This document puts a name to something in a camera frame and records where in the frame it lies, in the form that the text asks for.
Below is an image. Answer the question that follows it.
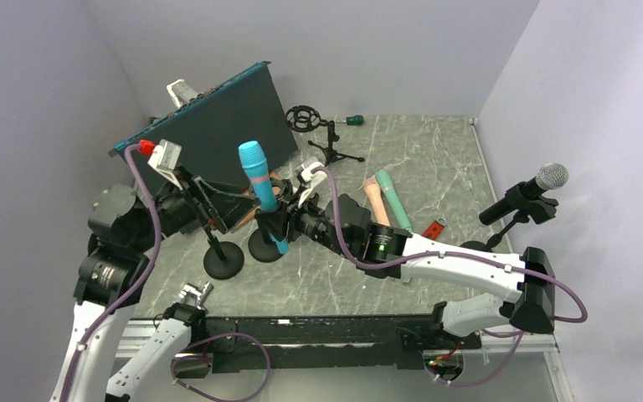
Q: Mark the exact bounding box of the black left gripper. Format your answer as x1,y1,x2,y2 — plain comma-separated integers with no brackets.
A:
130,163,260,253

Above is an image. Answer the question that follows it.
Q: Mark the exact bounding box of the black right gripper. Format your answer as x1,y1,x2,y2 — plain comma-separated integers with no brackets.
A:
257,184,355,259

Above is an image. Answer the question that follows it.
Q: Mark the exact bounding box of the black round base shock mount stand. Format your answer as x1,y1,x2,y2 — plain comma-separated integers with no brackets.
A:
248,173,294,263

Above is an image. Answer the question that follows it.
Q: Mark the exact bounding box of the blue microphone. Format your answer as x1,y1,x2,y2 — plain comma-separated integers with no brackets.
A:
238,141,288,263

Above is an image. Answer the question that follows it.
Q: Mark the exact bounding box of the black round base clip stand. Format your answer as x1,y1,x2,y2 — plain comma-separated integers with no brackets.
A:
203,224,244,281

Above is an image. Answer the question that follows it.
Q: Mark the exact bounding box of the pink microphone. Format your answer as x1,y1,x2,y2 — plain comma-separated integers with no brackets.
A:
363,177,390,226

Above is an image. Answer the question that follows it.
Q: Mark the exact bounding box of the black tripod shock mount stand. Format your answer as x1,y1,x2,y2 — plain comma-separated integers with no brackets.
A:
285,105,366,167

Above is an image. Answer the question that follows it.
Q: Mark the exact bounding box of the mint green microphone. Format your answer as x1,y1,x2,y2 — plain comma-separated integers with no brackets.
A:
375,170,413,232

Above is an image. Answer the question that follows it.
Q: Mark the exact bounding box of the silver black microphone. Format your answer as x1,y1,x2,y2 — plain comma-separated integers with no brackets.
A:
479,162,569,225

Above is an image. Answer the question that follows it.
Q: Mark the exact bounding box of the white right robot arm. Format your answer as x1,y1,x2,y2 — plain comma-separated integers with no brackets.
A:
255,193,556,348

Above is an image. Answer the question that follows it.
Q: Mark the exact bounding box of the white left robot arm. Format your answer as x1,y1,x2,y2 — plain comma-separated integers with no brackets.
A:
52,167,256,401

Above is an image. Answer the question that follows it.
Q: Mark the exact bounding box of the wooden block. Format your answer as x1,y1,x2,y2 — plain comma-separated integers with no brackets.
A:
228,194,260,233

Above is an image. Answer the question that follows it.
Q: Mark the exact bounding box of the dark teal-edged board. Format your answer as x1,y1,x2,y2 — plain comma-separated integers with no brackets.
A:
109,61,298,190

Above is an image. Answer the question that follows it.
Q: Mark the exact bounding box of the chrome metal fitting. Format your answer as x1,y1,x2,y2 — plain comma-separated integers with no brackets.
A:
178,281,214,310

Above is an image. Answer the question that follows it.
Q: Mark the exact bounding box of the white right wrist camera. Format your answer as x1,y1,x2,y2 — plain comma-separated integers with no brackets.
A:
295,157,327,207

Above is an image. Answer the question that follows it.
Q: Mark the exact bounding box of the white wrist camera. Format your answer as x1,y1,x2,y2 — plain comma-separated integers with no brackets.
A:
138,139,183,190
295,157,327,207

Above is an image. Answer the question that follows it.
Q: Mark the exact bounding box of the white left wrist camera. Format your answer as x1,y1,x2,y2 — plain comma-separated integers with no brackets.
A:
138,139,183,190

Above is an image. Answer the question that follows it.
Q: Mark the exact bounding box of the white bracket behind board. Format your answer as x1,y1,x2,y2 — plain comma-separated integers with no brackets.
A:
166,79,198,109

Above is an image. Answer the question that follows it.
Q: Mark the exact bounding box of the green handle screwdriver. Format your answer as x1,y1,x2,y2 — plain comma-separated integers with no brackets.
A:
337,115,365,126

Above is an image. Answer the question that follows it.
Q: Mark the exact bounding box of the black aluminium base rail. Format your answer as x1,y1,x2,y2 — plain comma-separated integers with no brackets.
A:
116,313,558,374

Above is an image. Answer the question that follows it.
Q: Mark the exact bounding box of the red handle adjustable wrench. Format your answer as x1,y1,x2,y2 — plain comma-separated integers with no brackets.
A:
422,218,446,240

